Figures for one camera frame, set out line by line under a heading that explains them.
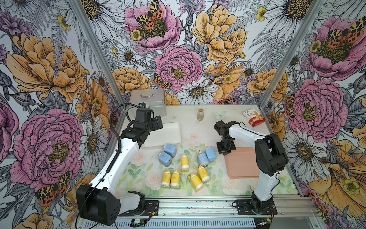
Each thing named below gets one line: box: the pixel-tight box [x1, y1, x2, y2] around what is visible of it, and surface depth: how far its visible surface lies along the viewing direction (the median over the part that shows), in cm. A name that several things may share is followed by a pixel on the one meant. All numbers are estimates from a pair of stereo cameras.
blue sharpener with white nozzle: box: [197, 149, 210, 167], surface depth 85 cm
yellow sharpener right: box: [198, 165, 211, 184], surface depth 80 cm
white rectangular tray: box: [141, 122, 183, 149], surface depth 107 cm
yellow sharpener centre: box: [180, 154, 190, 173], surface depth 85 cm
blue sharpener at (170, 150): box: [163, 143, 177, 157], surface depth 91 cm
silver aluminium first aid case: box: [129, 88, 167, 116], surface depth 111 cm
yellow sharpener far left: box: [161, 169, 172, 188], surface depth 78 cm
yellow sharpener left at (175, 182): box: [170, 169, 181, 190], surface depth 78 cm
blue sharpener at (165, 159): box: [158, 151, 173, 167], surface depth 87 cm
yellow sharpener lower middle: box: [187, 173, 204, 193], surface depth 79 cm
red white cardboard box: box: [242, 108, 266, 128], surface depth 111 cm
